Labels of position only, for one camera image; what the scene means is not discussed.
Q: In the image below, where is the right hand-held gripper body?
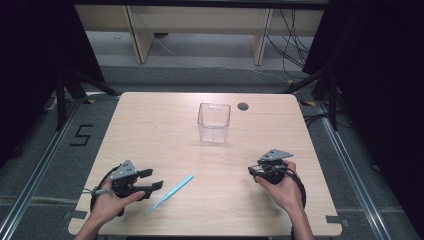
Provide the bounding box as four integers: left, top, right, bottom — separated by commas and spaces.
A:
254, 148, 295, 186

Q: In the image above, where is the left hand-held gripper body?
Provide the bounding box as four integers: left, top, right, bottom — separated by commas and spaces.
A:
110, 159, 152, 218

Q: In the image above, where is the light blue slim plastic tool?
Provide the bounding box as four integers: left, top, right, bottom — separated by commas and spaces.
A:
143, 173, 195, 217

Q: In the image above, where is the person's left hand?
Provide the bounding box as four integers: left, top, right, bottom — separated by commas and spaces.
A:
90, 185, 146, 228

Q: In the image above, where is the person's right hand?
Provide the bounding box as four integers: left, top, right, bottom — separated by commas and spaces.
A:
254, 159, 305, 216

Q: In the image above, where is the black tape strip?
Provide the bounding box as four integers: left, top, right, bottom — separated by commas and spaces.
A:
63, 209, 88, 221
325, 215, 351, 229

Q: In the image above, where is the clear plastic container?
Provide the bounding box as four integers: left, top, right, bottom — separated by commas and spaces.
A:
196, 102, 232, 145

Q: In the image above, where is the black tape floor mark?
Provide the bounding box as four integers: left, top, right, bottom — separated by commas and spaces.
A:
69, 123, 95, 147

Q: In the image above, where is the black metal stand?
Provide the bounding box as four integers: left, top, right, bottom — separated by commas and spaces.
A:
54, 67, 119, 132
281, 66, 340, 132

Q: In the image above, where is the black curtain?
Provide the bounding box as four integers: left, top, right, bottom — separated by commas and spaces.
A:
0, 0, 105, 169
302, 0, 424, 231

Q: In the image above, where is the beige wooden bench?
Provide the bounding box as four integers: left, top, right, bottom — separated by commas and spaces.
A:
74, 4, 326, 67

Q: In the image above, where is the silver cable plug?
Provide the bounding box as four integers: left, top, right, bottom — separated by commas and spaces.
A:
90, 187, 113, 197

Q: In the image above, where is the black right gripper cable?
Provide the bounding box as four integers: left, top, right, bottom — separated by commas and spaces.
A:
283, 165, 308, 240

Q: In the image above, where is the metal floor rail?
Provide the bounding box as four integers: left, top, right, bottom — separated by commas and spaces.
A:
315, 100, 396, 240
0, 97, 85, 240

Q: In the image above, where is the bundle of black floor cables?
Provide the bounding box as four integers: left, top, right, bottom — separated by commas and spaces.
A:
265, 9, 315, 80

